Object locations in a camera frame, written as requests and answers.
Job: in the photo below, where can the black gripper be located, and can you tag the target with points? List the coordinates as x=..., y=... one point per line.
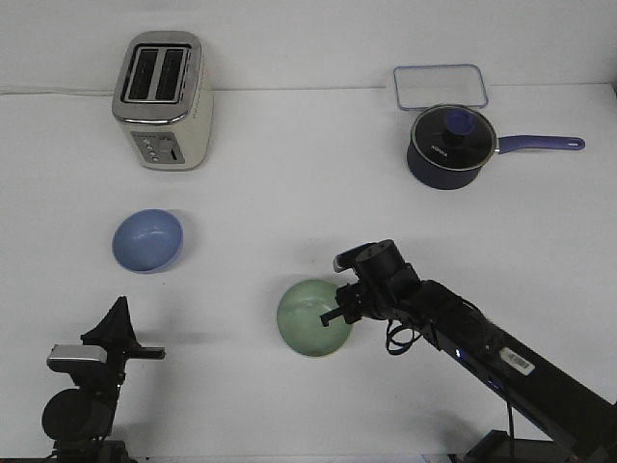
x=384, y=279
x=116, y=328

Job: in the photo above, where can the green bowl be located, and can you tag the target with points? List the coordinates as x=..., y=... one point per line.
x=299, y=322

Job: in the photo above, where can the blue bowl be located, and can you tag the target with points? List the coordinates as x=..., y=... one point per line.
x=148, y=241

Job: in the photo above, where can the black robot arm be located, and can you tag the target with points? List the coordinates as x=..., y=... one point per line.
x=579, y=424
x=80, y=419

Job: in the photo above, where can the dark blue saucepan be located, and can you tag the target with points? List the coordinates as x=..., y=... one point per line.
x=444, y=179

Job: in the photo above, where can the glass pot lid blue knob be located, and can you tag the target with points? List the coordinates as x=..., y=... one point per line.
x=454, y=137

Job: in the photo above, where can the silver two-slot toaster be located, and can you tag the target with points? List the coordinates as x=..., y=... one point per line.
x=163, y=101

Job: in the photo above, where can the clear container lid blue rim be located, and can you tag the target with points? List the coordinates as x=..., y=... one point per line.
x=421, y=87

